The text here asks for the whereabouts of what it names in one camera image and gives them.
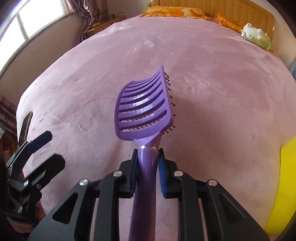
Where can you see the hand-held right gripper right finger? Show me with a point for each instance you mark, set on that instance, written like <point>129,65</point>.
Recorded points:
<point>162,173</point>

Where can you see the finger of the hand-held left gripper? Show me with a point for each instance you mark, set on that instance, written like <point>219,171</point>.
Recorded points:
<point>39,141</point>
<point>56,163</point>

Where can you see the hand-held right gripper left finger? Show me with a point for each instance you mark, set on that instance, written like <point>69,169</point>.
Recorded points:
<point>133,172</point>

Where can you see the purple hairbrush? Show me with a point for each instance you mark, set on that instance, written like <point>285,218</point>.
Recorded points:
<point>146,160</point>

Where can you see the yellow plastic bin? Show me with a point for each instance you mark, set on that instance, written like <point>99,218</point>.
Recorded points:
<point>285,185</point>

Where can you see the dark long hair clip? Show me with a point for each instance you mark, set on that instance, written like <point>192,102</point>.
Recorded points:
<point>25,125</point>

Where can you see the window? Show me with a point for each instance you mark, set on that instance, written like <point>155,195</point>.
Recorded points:
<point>34,23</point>

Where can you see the wooden nightstand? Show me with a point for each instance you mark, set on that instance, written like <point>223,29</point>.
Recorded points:
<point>97,27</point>

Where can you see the small pale box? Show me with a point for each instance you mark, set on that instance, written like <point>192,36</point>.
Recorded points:
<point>118,15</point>

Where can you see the large orange floral pillow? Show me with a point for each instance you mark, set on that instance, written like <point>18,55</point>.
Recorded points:
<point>173,12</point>

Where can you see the small orange floral pillow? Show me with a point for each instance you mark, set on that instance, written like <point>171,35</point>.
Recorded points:
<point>226,20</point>

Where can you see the cabbage plush toy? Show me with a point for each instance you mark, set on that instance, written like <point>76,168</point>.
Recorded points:
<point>254,34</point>

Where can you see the wooden headboard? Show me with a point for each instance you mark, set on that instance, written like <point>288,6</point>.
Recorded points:
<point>231,11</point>

